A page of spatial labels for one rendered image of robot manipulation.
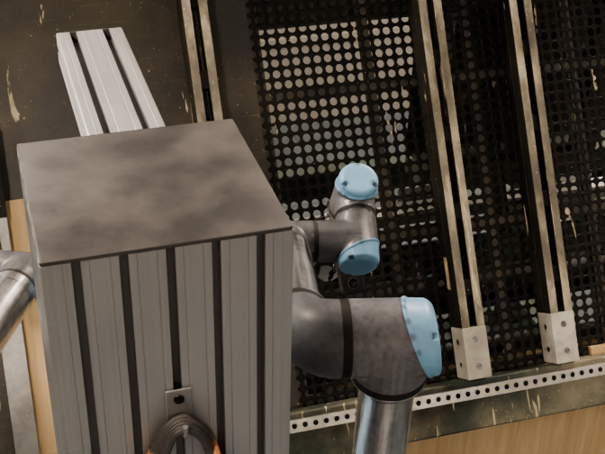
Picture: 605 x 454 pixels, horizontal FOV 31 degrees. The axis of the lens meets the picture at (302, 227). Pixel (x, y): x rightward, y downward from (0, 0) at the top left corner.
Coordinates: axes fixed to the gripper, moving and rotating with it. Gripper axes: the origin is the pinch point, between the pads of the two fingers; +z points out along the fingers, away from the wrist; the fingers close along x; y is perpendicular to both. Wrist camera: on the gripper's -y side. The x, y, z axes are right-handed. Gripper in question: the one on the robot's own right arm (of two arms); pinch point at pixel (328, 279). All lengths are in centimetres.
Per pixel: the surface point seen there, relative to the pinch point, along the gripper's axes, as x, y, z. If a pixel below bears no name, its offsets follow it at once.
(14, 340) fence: 64, 11, 28
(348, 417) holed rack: -8.1, -16.1, 40.4
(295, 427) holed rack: 4.8, -16.0, 40.4
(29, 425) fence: 63, -5, 37
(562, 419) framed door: -80, -15, 81
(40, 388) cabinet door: 60, 2, 35
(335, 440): -4.3, -19.8, 43.3
